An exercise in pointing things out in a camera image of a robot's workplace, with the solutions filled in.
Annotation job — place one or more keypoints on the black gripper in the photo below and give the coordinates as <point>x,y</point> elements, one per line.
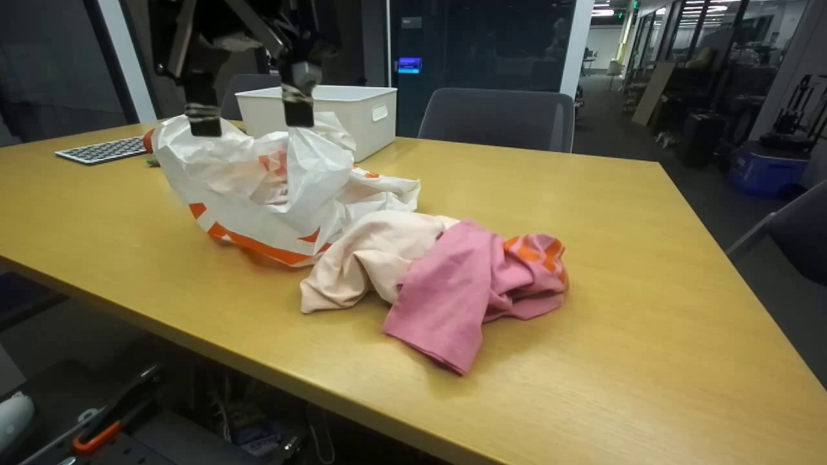
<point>252,48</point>

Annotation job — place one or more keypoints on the white orange plastic bag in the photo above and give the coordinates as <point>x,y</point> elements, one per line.
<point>249,188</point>

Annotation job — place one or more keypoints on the pink cloth with orange print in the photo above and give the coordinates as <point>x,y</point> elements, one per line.
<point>448,293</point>

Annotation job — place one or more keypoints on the white plastic storage bin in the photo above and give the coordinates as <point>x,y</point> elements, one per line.
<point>352,111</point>

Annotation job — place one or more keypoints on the orange toy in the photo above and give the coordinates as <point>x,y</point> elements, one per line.
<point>148,139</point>

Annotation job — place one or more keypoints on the green toy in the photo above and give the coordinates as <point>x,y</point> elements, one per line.
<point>154,160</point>

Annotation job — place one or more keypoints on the grey computer keyboard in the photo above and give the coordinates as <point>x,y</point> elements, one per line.
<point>104,150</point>

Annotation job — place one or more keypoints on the dark cabinet with blue light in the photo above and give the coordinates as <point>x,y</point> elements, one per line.
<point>482,52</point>

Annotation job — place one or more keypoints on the grey office chair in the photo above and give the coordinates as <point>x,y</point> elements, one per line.
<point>493,116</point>

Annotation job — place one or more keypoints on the white grey padded roll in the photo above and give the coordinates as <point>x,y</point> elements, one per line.
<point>10,420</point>

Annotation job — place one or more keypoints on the wooden board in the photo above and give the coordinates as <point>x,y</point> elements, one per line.
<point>655,93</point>

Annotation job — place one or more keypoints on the black box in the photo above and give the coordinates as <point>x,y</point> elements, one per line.
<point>700,139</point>

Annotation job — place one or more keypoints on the blue plastic tub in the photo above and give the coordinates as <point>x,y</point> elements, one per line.
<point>765,172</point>

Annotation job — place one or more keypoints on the dark office chair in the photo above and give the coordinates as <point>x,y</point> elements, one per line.
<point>805,234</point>

